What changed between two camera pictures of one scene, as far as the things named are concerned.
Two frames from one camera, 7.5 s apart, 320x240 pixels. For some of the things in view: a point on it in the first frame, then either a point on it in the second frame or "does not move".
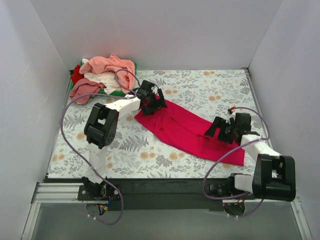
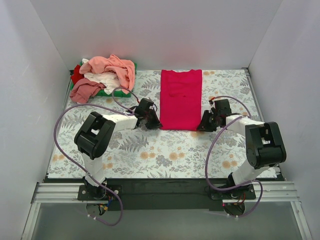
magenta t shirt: x=188 y=132 to x=181 y=98
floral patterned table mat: x=207 y=96 does not move
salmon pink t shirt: x=123 y=69 does not move
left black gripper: x=153 y=102 to x=151 y=120
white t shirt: x=108 y=80 does not move
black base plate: x=164 y=194 does not move
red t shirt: x=76 y=76 does not move
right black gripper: x=222 y=131 to x=207 y=121
